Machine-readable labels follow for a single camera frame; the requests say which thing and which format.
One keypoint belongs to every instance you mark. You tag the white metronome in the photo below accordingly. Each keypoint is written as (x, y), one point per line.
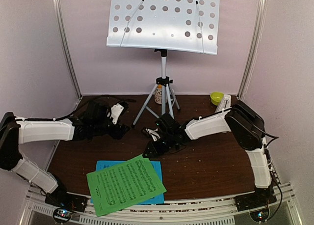
(224, 104)

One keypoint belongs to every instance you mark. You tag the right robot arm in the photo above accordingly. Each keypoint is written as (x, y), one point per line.
(246, 126)

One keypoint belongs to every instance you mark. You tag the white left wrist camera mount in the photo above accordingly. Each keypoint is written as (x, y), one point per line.
(115, 112)

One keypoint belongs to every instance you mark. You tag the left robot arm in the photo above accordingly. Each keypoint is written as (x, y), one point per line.
(98, 119)

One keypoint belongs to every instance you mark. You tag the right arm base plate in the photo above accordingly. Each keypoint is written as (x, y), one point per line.
(253, 200)

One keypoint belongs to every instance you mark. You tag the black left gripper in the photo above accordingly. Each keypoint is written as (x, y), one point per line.
(119, 131)

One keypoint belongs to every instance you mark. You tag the white perforated music stand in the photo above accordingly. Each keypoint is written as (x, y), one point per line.
(164, 25)

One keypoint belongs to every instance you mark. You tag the aluminium frame post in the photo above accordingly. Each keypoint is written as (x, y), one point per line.
(65, 47)
(252, 55)

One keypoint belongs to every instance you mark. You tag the green sheet music page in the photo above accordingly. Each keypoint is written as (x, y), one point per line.
(123, 185)

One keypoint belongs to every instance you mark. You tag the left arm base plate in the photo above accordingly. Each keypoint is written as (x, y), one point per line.
(70, 202)

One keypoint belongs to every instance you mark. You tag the aluminium front rail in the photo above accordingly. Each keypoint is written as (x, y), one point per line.
(207, 211)

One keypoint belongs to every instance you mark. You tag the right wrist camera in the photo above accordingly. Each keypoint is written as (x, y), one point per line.
(152, 134)

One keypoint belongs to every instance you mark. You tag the right aluminium frame post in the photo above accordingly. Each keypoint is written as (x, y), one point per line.
(252, 55)

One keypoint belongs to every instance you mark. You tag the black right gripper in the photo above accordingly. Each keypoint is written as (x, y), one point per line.
(155, 152)

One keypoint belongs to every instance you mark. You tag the blue sheet music page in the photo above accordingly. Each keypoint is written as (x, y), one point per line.
(100, 165)

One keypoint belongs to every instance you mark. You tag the left aluminium frame post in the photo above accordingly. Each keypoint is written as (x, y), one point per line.
(65, 47)

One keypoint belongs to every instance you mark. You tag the small yellow-green bowl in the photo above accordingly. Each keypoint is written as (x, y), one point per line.
(216, 98)

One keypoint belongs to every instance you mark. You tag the floral ceramic mug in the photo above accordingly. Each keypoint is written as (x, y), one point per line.
(158, 94)

